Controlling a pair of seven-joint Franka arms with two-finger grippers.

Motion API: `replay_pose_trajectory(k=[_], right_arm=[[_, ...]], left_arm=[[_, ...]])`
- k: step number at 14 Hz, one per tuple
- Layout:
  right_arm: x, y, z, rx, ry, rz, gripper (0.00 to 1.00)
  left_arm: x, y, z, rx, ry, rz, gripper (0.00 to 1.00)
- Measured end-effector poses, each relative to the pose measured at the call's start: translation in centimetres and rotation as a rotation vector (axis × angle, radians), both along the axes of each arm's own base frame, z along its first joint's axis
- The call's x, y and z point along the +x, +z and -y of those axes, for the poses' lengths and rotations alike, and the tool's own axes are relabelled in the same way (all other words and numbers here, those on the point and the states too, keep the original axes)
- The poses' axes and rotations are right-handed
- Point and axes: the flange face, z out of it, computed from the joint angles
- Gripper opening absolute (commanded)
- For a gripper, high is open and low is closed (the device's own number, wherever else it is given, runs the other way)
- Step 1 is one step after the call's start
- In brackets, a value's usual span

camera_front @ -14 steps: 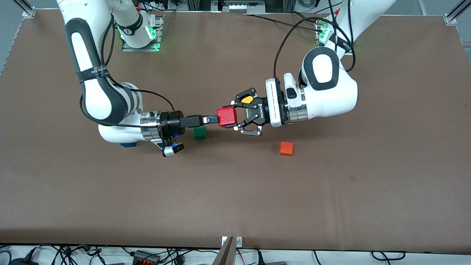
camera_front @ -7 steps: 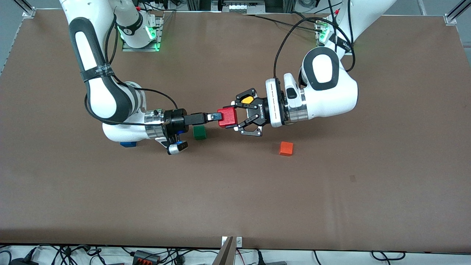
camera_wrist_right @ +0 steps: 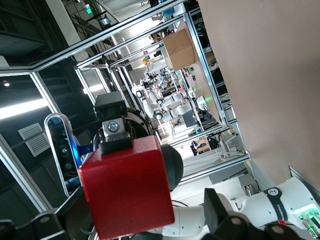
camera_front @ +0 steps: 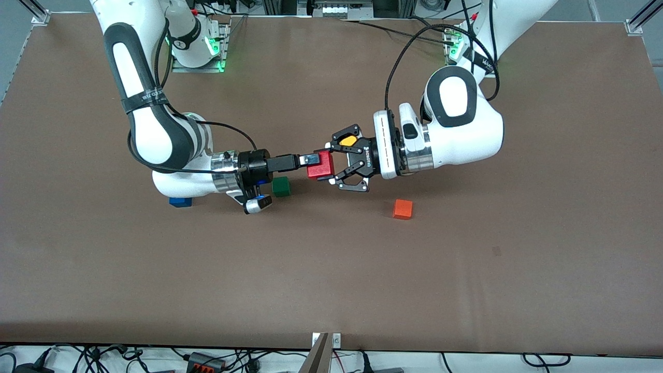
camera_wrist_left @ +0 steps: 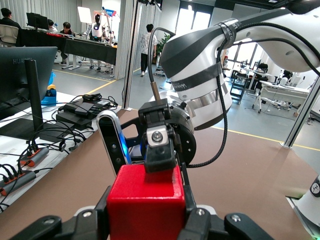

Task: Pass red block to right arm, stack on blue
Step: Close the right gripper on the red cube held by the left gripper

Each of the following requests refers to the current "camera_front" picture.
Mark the arm black strap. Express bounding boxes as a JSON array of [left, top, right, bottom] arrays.
[[122, 87, 169, 112], [469, 49, 499, 77]]

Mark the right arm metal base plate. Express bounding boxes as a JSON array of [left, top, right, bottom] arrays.
[[171, 21, 228, 73]]

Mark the black base cable bundle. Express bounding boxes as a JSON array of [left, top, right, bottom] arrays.
[[199, 0, 248, 16]]

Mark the looped black cable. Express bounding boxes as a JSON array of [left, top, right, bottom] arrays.
[[522, 353, 572, 368]]

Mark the black orange power strip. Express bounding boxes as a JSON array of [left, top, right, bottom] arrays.
[[186, 352, 227, 373]]

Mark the aluminium frame corner bracket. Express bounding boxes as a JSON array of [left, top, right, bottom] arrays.
[[21, 0, 51, 25], [624, 0, 663, 36]]

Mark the right arm black strap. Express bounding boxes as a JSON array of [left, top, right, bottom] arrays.
[[122, 87, 169, 112]]

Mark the table cover sheet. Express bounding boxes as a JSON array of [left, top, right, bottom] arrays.
[[0, 13, 663, 358]]

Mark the curved black table cable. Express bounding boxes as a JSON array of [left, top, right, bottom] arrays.
[[409, 16, 449, 34]]

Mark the white terminal device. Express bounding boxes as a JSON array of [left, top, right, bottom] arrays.
[[313, 0, 374, 19]]

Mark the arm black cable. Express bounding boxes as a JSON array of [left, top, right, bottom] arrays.
[[128, 21, 257, 174], [384, 0, 500, 112]]

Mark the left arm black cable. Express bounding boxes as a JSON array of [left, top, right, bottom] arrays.
[[384, 0, 500, 112]]

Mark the red wooden block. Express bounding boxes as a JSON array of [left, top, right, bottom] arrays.
[[307, 150, 335, 180]]

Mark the left arm black strap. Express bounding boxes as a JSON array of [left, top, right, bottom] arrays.
[[469, 49, 499, 77]]

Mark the grey metal post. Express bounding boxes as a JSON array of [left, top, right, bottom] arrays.
[[299, 333, 330, 373]]

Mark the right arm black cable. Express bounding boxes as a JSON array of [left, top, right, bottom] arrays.
[[128, 21, 257, 174]]

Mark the long black table cable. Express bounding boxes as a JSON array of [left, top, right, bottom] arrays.
[[342, 20, 456, 46]]

